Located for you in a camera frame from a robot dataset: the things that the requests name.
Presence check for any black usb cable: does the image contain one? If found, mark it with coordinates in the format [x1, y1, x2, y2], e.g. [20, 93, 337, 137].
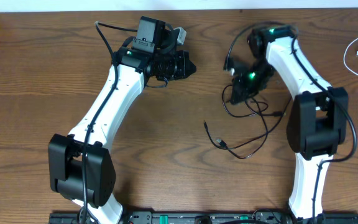
[203, 98, 291, 160]
[221, 84, 284, 119]

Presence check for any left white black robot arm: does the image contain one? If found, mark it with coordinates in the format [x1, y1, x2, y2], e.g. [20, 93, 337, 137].
[48, 47, 196, 223]

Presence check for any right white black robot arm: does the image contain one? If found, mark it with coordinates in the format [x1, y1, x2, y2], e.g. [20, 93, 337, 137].
[223, 21, 353, 223]

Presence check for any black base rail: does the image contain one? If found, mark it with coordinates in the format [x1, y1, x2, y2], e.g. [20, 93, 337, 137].
[48, 210, 358, 224]

